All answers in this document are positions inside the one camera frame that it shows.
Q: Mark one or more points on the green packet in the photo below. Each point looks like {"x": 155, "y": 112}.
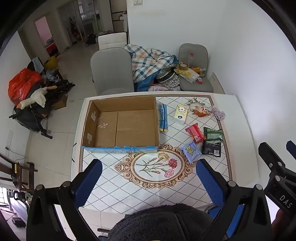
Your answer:
{"x": 214, "y": 134}

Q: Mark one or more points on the small red box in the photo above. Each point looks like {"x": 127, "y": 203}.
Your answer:
{"x": 200, "y": 80}

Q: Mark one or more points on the small brown cardboard box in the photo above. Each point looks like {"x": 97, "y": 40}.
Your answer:
{"x": 59, "y": 102}

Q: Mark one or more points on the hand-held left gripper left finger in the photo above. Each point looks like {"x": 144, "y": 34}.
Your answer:
{"x": 90, "y": 180}

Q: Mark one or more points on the low grey chair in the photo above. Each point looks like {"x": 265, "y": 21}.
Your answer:
{"x": 196, "y": 52}

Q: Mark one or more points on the clear plastic bottle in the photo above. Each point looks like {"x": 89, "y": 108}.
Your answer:
{"x": 191, "y": 59}

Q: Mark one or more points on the orange plastic bag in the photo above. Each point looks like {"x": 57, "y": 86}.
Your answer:
{"x": 22, "y": 84}

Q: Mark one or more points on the red packet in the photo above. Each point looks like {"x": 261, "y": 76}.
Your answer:
{"x": 196, "y": 132}

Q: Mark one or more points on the pink cloth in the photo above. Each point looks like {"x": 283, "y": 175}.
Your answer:
{"x": 159, "y": 88}

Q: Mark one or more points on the plaid blanket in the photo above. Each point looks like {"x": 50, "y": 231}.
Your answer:
{"x": 148, "y": 60}

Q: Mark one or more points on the dark wooden chair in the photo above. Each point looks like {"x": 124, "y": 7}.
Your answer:
{"x": 22, "y": 171}

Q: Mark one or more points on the black stroller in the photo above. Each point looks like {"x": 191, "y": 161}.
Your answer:
{"x": 30, "y": 118}

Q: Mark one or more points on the tall grey chair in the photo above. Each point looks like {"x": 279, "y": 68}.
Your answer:
{"x": 111, "y": 69}

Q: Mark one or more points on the black bag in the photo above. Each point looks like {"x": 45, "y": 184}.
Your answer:
{"x": 91, "y": 39}

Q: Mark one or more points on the white board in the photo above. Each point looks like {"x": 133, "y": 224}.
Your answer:
{"x": 217, "y": 82}

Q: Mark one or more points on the white plush goose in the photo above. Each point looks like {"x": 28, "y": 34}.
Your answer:
{"x": 37, "y": 97}

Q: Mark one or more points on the black packet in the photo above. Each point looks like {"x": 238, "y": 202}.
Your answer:
{"x": 211, "y": 148}

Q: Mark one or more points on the long blue tissue pack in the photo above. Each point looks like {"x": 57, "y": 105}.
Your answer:
{"x": 163, "y": 118}

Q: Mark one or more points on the yellow bag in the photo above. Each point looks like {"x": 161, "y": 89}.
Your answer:
{"x": 51, "y": 62}

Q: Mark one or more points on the striped hat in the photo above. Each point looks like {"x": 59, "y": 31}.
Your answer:
{"x": 167, "y": 77}

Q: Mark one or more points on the tape roll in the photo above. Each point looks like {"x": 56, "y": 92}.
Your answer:
{"x": 183, "y": 66}

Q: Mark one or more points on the white chair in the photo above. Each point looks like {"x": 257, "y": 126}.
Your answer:
{"x": 112, "y": 40}

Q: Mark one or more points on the small blue tissue pack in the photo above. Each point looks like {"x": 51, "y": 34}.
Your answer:
{"x": 191, "y": 151}

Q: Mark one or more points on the purple cloth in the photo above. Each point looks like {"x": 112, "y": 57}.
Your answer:
{"x": 218, "y": 113}

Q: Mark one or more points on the blue cloth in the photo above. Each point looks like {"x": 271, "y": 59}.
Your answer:
{"x": 144, "y": 84}

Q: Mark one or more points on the yellow tissue pack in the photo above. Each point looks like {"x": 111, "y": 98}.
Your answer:
{"x": 181, "y": 114}

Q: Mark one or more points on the yellow tissue box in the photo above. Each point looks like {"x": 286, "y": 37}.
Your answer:
{"x": 187, "y": 74}

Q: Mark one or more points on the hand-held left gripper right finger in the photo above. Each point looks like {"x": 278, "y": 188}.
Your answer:
{"x": 208, "y": 183}

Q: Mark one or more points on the orange snack packet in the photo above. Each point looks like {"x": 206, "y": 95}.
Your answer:
{"x": 201, "y": 112}

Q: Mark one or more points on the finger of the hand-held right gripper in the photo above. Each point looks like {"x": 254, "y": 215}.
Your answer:
{"x": 291, "y": 148}
{"x": 271, "y": 160}

